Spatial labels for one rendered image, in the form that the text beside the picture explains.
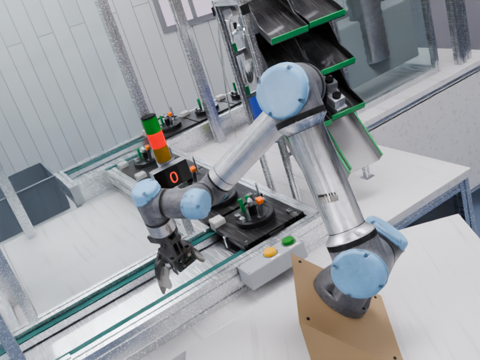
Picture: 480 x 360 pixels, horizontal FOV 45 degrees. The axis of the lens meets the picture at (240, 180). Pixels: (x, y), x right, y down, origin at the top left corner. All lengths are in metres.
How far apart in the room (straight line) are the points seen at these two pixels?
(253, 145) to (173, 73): 3.75
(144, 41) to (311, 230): 3.48
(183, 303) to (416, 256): 0.70
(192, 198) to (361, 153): 0.87
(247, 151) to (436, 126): 1.86
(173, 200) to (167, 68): 3.77
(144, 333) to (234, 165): 0.57
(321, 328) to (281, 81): 0.56
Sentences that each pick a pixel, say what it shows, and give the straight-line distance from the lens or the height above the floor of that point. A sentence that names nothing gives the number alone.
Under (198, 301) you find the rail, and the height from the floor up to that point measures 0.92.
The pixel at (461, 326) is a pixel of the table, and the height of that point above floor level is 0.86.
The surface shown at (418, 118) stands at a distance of 3.09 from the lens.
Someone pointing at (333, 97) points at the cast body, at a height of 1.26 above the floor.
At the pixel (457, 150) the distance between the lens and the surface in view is 3.35.
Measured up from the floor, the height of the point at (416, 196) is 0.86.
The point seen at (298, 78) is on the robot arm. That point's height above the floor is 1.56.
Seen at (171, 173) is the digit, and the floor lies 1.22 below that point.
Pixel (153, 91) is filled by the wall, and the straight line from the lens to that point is 5.21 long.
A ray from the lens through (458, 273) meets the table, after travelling 1.72.
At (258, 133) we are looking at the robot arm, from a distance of 1.44.
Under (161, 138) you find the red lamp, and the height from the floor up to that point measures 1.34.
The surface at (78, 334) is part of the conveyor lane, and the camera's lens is 1.89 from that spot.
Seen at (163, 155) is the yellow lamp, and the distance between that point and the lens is 1.88.
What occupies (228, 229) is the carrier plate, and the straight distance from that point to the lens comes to 1.98.
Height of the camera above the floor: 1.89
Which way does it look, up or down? 24 degrees down
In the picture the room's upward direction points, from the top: 18 degrees counter-clockwise
